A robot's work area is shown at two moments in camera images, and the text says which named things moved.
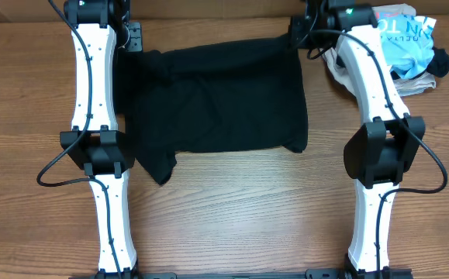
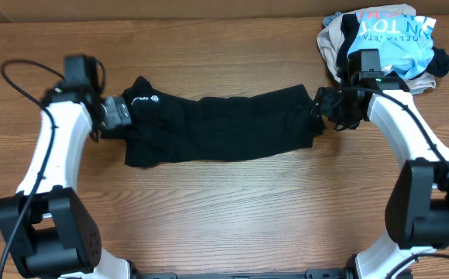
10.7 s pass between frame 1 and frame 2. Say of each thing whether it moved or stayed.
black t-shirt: moved
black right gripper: moved
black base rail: stayed
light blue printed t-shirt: stayed
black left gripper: moved
